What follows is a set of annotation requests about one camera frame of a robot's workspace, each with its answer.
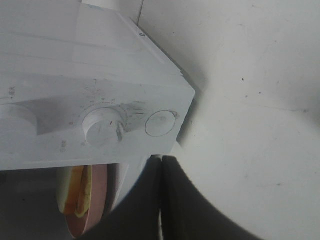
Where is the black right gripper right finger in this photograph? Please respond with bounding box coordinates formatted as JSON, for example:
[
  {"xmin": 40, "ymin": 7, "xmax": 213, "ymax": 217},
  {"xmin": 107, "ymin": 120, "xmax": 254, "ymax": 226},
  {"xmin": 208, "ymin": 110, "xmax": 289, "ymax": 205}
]
[{"xmin": 161, "ymin": 156, "xmax": 253, "ymax": 240}]

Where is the white microwave oven body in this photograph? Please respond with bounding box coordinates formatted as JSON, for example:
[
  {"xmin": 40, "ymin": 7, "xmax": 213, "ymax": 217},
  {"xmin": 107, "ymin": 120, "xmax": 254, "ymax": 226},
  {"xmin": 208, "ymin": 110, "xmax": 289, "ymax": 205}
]
[{"xmin": 0, "ymin": 0, "xmax": 195, "ymax": 205}]

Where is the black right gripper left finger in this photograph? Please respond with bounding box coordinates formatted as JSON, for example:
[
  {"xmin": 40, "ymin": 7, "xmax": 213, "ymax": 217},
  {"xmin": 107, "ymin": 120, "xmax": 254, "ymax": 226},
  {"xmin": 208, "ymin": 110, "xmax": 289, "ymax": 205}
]
[{"xmin": 80, "ymin": 157, "xmax": 162, "ymax": 240}]

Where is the white timer knob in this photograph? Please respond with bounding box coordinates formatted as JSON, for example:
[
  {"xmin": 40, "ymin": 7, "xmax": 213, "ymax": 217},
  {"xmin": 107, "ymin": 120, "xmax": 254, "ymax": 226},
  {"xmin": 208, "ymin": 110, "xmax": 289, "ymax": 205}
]
[{"xmin": 82, "ymin": 107, "xmax": 124, "ymax": 149}]

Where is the pink round plate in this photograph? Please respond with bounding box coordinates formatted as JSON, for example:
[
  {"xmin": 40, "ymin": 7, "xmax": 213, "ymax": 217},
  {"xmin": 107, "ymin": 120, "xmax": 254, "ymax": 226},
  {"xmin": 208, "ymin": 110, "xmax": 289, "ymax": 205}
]
[{"xmin": 63, "ymin": 164, "xmax": 108, "ymax": 239}]

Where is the round white door release button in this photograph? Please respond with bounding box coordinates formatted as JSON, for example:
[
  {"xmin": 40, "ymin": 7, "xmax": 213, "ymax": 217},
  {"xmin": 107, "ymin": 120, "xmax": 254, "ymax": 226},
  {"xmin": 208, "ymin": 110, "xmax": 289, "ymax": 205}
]
[{"xmin": 145, "ymin": 110, "xmax": 176, "ymax": 138}]

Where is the toast sandwich with filling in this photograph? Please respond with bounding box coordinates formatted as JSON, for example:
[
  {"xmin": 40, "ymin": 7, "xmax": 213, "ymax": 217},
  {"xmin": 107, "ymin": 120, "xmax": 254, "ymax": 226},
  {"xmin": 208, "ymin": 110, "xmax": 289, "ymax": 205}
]
[{"xmin": 56, "ymin": 165, "xmax": 93, "ymax": 218}]

